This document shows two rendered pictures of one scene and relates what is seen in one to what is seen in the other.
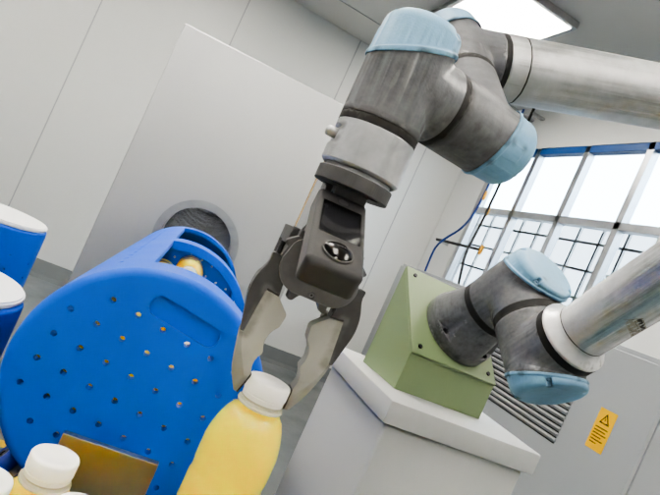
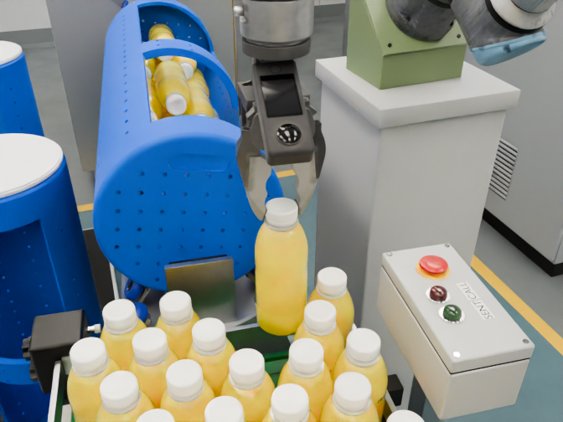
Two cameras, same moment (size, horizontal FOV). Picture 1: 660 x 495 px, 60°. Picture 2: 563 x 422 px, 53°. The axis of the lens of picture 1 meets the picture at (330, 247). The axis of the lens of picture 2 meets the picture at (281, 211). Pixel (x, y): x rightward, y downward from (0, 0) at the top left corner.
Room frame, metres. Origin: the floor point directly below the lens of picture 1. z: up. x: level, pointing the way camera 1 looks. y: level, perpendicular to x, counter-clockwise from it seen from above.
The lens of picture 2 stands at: (-0.07, 0.01, 1.56)
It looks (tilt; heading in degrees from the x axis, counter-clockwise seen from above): 33 degrees down; 359
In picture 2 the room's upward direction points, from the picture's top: straight up
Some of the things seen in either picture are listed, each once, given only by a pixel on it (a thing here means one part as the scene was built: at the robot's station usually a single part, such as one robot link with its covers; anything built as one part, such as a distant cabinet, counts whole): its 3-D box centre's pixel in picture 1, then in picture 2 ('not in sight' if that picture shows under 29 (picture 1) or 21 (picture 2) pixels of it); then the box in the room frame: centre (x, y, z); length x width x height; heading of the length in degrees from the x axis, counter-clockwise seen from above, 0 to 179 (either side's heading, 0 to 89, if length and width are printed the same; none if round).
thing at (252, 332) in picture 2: not in sight; (209, 340); (0.51, 0.10, 0.96); 0.40 x 0.01 x 0.03; 103
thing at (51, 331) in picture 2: not in sight; (67, 354); (0.50, 0.31, 0.95); 0.10 x 0.07 x 0.10; 103
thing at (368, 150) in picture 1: (361, 157); (273, 18); (0.52, 0.01, 1.42); 0.08 x 0.08 x 0.05
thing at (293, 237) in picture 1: (326, 239); (275, 90); (0.52, 0.01, 1.34); 0.09 x 0.08 x 0.12; 13
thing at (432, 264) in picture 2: not in sight; (433, 265); (0.50, -0.20, 1.11); 0.04 x 0.04 x 0.01
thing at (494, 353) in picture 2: not in sight; (445, 322); (0.45, -0.21, 1.05); 0.20 x 0.10 x 0.10; 13
